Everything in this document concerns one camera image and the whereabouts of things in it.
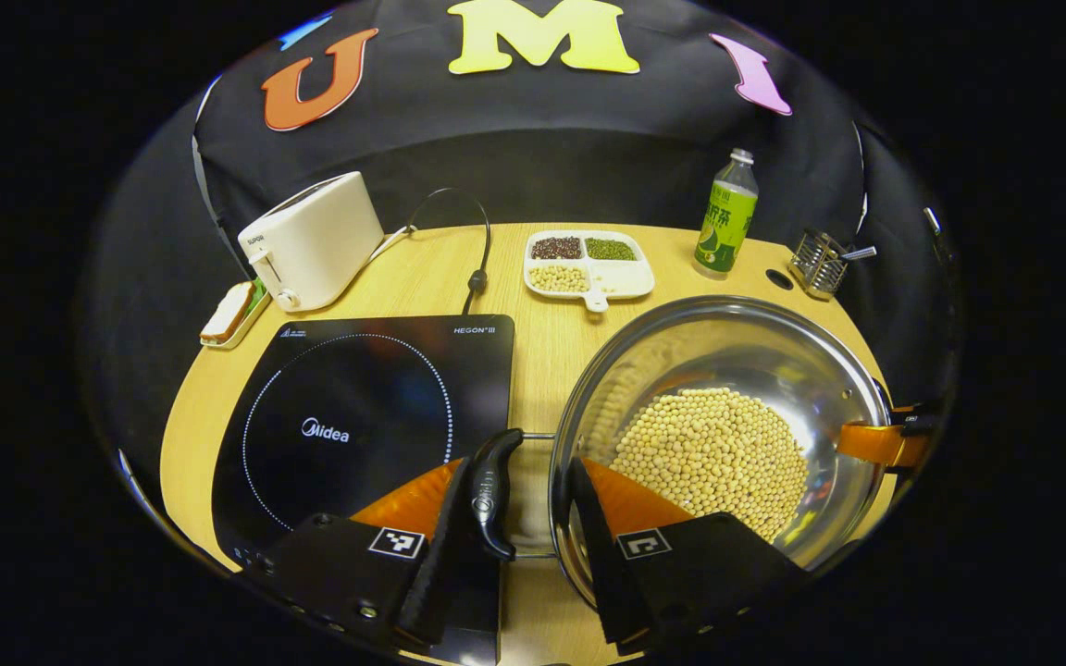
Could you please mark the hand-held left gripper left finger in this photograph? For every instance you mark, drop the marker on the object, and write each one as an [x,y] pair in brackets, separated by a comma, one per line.
[440,583]

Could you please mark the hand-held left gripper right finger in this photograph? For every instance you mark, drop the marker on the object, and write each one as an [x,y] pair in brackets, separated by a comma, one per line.
[602,573]

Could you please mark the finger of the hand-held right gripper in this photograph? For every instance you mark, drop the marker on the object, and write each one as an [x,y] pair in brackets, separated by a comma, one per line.
[875,444]

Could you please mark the pile of soybeans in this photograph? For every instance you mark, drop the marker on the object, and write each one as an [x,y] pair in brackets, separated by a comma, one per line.
[709,453]

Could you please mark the black induction cooktop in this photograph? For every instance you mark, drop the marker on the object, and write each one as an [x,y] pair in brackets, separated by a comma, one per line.
[357,388]

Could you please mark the dark metal stand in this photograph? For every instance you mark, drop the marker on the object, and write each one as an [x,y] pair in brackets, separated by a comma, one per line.
[935,231]

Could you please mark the green label drink bottle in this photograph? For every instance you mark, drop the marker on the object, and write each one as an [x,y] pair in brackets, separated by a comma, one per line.
[725,227]

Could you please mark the white divided plate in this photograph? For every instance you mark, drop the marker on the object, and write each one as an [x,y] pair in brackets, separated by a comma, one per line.
[625,277]

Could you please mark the small heap of soybeans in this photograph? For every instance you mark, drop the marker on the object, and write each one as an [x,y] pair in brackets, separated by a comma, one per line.
[559,278]

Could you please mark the heap of green mung beans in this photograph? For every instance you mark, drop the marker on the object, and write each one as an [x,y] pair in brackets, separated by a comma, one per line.
[610,249]

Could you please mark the heap of red beans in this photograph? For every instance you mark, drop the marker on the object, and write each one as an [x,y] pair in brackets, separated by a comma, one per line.
[556,248]

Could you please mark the toast slice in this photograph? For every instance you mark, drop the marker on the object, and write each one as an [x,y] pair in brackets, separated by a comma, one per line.
[228,313]

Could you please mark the white toaster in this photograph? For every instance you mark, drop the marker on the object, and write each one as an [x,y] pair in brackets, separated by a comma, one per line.
[320,240]

